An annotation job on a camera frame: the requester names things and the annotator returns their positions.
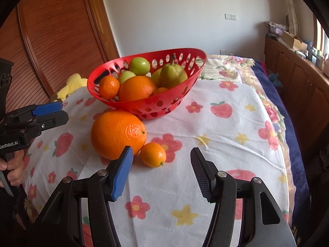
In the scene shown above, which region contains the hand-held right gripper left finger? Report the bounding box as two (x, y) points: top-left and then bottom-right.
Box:
(36, 145), (134, 247)

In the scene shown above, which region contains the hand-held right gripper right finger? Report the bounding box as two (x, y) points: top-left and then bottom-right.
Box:
(190, 147), (296, 247)

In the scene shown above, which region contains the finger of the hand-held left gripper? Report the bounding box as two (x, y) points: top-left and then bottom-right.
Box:
(5, 101), (64, 126)
(6, 110), (69, 139)

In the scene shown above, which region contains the large orange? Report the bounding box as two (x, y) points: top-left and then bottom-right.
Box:
(90, 110), (147, 161)

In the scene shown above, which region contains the red perforated plastic basket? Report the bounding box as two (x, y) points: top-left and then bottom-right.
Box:
(87, 48), (207, 120)

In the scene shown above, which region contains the small pale green fruit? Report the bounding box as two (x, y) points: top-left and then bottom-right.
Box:
(118, 71), (137, 84)

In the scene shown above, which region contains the medium orange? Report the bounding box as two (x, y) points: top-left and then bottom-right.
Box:
(118, 75), (158, 102)

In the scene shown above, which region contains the round green fruit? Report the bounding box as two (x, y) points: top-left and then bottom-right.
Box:
(129, 57), (151, 76)

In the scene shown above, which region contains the small yellow-green fruit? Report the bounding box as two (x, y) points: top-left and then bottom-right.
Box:
(150, 68), (163, 85)

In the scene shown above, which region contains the person's left hand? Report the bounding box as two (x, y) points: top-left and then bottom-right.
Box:
(0, 149), (25, 188)

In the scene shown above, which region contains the yellow plush toy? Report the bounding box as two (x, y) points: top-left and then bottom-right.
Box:
(50, 73), (89, 102)

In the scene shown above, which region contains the white fruit-print cloth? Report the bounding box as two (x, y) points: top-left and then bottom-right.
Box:
(21, 78), (291, 247)

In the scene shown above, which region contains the wooden wardrobe door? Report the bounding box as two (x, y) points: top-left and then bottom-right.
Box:
(0, 0), (120, 114)

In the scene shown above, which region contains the navy blue blanket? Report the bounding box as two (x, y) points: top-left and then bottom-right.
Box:
(253, 59), (311, 227)

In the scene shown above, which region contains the yellow-green pear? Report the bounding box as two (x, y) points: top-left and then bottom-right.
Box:
(159, 58), (188, 88)

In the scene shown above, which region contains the floral bedsheet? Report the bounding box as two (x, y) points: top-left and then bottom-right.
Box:
(198, 55), (296, 186)

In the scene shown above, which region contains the teal cloth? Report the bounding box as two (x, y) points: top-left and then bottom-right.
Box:
(267, 72), (283, 86)

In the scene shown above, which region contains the wooden cabinet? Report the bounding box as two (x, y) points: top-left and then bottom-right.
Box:
(264, 35), (329, 144)

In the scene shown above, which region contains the cardboard box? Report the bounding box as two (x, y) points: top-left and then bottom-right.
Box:
(283, 31), (307, 50)

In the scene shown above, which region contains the window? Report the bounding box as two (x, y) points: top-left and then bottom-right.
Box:
(312, 13), (329, 57)

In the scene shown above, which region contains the patterned curtain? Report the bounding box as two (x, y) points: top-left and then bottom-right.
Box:
(281, 0), (301, 35)

